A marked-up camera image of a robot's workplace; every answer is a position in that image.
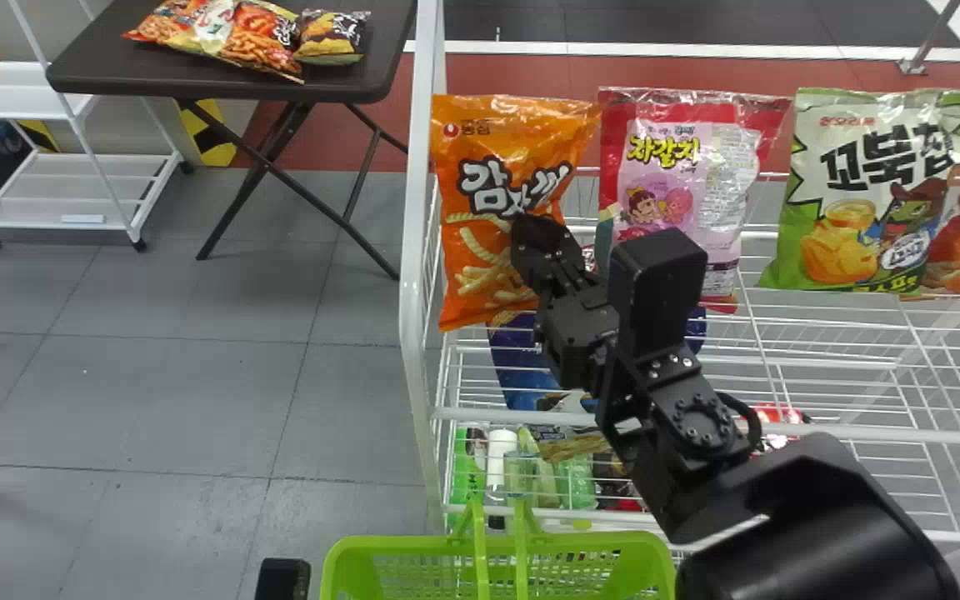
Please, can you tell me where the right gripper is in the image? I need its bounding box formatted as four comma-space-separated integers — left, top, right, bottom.
510, 214, 621, 394

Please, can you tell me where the blue snack packet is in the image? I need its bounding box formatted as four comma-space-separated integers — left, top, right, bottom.
487, 305, 708, 414

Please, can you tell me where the red and pink snack packet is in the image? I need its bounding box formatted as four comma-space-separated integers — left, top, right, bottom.
595, 86, 793, 315

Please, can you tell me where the white bottle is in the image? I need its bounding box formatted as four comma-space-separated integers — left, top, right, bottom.
486, 428, 520, 494

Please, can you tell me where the green bottle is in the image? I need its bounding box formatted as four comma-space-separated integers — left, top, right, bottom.
557, 454, 598, 513
449, 426, 489, 531

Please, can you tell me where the green snack packet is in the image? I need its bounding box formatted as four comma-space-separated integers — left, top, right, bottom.
757, 87, 960, 298

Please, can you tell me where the yellow and black snack packet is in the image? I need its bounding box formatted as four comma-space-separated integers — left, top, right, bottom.
292, 8, 372, 67

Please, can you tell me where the green basket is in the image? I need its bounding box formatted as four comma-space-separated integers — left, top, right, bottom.
318, 490, 678, 600

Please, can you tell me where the black side table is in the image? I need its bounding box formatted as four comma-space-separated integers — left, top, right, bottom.
45, 0, 419, 282

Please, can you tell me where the orange and white snack packet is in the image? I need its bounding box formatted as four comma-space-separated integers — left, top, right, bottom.
122, 0, 238, 58

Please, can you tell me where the white shelf trolley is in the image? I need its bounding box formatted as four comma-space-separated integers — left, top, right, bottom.
0, 0, 195, 253

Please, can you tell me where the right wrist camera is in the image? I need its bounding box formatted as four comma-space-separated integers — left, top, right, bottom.
608, 227, 709, 361

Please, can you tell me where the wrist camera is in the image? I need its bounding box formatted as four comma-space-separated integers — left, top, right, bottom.
255, 557, 313, 600
608, 227, 709, 361

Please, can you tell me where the black cable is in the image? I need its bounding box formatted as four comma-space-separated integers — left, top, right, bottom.
718, 390, 765, 456

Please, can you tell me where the white wire rack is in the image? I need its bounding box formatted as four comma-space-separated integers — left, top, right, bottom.
398, 0, 960, 558

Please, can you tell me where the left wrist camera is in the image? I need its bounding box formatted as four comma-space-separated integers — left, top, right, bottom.
255, 557, 313, 600

